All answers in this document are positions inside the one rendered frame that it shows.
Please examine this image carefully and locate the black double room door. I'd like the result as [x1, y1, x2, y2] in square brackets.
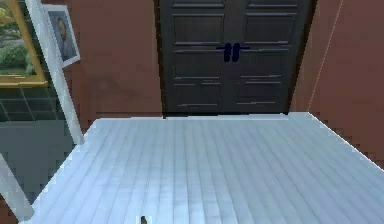
[157, 0, 314, 116]

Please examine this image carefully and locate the white framed portrait picture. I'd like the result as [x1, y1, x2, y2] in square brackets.
[43, 4, 81, 69]

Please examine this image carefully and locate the gold framed landscape picture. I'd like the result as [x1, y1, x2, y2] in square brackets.
[0, 0, 49, 89]

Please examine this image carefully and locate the dark blue door handle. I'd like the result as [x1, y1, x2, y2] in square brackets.
[215, 42, 232, 63]
[231, 42, 251, 63]

